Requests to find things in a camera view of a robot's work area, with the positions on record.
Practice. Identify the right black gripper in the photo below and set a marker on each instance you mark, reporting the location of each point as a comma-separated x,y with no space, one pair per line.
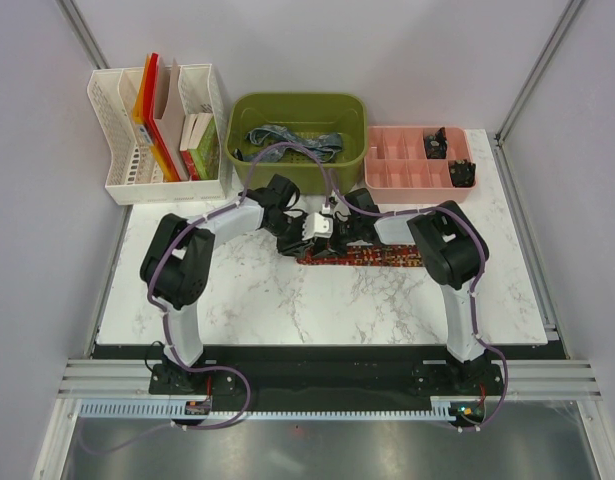
338,247

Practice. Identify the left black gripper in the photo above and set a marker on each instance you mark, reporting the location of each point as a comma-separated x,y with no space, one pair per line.
298,246

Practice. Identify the red patterned tie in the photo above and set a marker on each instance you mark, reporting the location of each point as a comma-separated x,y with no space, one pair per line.
393,256

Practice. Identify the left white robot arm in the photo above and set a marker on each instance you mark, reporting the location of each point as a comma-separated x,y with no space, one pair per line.
177,264

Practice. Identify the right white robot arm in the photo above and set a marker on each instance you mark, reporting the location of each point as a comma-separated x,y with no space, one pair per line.
454,255

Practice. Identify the pink divided organizer tray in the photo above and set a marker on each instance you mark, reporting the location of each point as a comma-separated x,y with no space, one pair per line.
398,172

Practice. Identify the blue patterned tie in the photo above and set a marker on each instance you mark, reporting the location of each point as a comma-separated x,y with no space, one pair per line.
275,140

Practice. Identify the green treehouse book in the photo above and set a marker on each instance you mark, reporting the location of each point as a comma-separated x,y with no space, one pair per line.
210,149

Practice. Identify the rolled dark tie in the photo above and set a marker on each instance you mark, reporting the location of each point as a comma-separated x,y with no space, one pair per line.
436,144
462,173

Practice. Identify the red white book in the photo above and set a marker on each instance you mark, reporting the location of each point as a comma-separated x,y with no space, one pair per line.
194,128

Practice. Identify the white plastic file rack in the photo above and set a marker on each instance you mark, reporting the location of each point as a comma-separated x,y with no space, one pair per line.
135,175

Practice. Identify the orange red folder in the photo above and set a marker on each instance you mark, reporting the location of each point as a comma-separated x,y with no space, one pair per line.
142,115

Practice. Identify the beige folder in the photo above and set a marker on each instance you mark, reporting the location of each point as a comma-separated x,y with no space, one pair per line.
169,115

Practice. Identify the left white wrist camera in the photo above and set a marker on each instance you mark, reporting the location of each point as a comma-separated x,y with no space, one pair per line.
317,225

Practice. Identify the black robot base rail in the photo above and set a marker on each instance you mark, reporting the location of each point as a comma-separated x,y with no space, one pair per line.
328,378

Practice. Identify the white slotted cable duct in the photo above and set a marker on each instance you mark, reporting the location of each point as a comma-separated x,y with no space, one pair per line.
182,410

